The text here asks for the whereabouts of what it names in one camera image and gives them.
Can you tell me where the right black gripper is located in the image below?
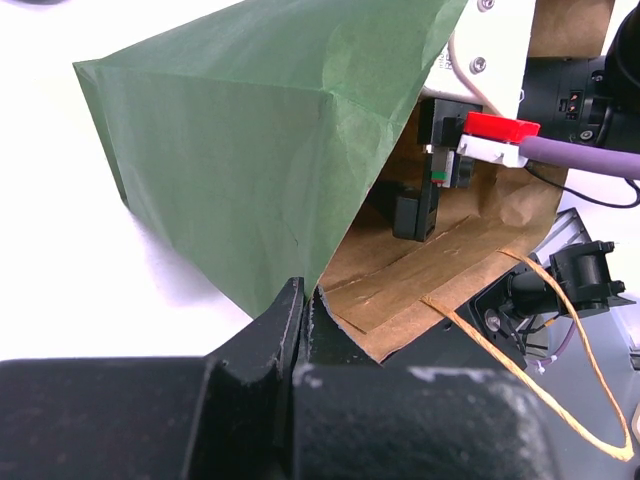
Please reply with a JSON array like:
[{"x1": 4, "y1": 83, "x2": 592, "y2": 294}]
[{"x1": 367, "y1": 98, "x2": 482, "y2": 240}]

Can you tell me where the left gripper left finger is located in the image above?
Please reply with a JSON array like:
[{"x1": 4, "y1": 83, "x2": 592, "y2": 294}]
[{"x1": 1, "y1": 278, "x2": 305, "y2": 479}]

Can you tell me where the brown and green paper bag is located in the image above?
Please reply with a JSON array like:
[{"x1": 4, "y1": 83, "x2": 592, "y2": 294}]
[{"x1": 72, "y1": 0, "x2": 636, "y2": 461}]

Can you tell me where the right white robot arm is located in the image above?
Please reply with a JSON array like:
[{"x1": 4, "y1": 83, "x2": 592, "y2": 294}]
[{"x1": 367, "y1": 9, "x2": 639, "y2": 241}]

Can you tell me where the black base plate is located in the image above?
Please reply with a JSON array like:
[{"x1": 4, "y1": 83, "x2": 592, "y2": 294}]
[{"x1": 383, "y1": 241, "x2": 634, "y2": 369}]

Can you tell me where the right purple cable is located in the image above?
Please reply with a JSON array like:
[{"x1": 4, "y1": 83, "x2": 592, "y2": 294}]
[{"x1": 519, "y1": 137, "x2": 640, "y2": 181}]

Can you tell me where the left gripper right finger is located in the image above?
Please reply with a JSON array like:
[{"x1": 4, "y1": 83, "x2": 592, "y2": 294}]
[{"x1": 292, "y1": 293, "x2": 561, "y2": 479}]

